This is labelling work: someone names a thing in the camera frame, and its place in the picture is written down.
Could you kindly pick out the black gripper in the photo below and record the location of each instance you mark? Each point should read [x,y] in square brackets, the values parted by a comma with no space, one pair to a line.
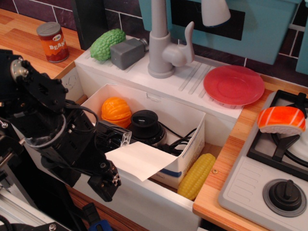
[81,148]

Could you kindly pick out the white cardboard box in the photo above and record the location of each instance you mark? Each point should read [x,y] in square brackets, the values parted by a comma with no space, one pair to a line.
[185,129]

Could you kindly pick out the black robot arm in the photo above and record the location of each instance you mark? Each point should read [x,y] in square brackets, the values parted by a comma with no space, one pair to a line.
[33,103]

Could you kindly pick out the orange toy pumpkin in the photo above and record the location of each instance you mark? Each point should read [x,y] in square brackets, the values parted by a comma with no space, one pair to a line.
[116,110]

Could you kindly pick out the blue black clamp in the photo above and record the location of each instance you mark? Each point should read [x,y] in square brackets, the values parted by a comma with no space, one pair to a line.
[92,217]

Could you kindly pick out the white toy sink unit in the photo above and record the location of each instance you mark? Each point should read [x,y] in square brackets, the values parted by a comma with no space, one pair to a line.
[150,204]

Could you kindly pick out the yellow toy corn cob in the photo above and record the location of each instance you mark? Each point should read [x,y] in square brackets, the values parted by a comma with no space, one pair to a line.
[196,176]

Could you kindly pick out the grey toy bottle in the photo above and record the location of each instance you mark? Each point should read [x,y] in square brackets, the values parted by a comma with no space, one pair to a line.
[128,52]

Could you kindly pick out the green toy bitter gourd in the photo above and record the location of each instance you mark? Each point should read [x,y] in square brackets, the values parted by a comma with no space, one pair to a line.
[100,49]

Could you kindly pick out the grey toy faucet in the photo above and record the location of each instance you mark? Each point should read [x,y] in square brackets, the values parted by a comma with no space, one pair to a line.
[165,56]

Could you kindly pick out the beans toy can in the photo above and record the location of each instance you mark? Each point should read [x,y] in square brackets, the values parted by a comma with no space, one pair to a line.
[53,42]

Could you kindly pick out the red plastic plate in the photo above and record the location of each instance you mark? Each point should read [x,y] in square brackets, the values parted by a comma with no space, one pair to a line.
[234,85]

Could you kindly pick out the grey toy stove top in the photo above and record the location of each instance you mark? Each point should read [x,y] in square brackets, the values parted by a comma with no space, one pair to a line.
[242,192]

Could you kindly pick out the black stove grate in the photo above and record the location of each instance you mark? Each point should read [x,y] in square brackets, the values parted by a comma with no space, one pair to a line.
[284,152]

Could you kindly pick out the white lamp shade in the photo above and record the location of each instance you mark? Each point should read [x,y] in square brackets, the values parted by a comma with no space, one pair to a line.
[214,12]

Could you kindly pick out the black stove knob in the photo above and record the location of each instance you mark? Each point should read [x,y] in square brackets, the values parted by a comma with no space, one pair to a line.
[285,198]

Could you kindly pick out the salmon sushi toy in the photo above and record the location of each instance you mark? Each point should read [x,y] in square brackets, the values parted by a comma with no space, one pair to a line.
[282,120]

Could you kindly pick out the teal toy cabinet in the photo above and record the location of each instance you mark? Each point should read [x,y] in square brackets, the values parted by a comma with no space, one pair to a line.
[255,30]

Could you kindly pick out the black round camera device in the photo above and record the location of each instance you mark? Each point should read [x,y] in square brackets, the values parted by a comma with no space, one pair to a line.
[146,128]

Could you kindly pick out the aluminium frame rail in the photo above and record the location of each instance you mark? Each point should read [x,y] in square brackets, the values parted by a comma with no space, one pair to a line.
[15,213]

